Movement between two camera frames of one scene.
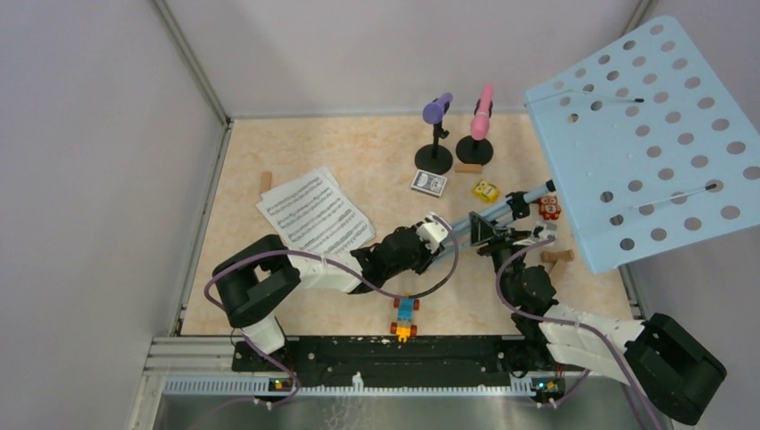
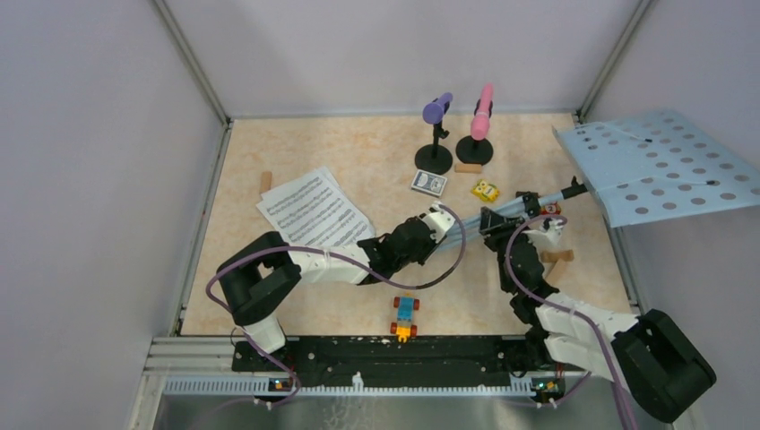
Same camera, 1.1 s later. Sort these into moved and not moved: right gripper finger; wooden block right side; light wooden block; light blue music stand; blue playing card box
Moved: light blue music stand; right gripper finger
Not moved: wooden block right side; light wooden block; blue playing card box
